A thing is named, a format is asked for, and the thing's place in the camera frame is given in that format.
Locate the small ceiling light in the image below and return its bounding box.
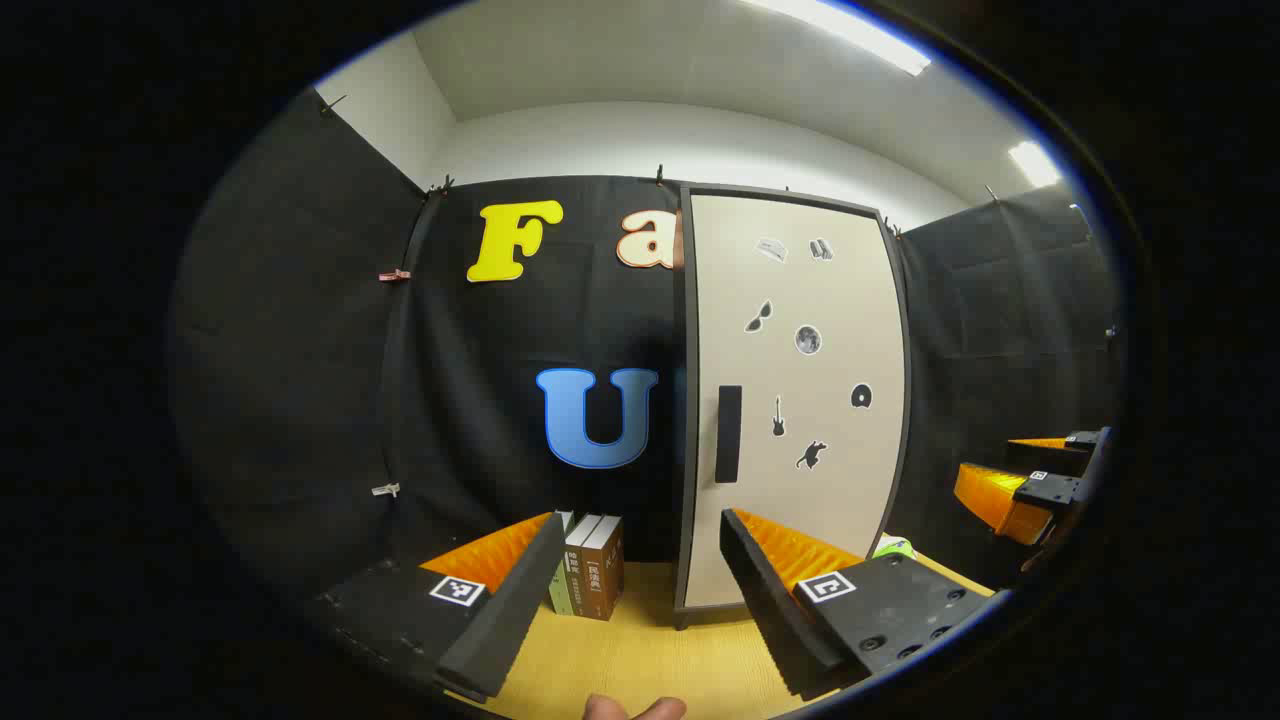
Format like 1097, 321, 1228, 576
1008, 140, 1063, 188

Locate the dark brown book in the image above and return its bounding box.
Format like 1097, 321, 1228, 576
580, 515, 626, 622

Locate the long ceiling light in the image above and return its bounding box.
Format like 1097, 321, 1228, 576
740, 0, 933, 77

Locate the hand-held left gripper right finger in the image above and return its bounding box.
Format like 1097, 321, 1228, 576
720, 507, 1001, 699

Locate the grey cabinet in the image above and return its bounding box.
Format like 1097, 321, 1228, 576
672, 182, 913, 629

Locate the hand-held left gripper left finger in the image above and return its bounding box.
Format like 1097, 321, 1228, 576
310, 512, 566, 701

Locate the black backdrop cloth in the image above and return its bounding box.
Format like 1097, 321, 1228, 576
170, 85, 1126, 601

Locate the green book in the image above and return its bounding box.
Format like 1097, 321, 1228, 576
548, 510, 579, 616

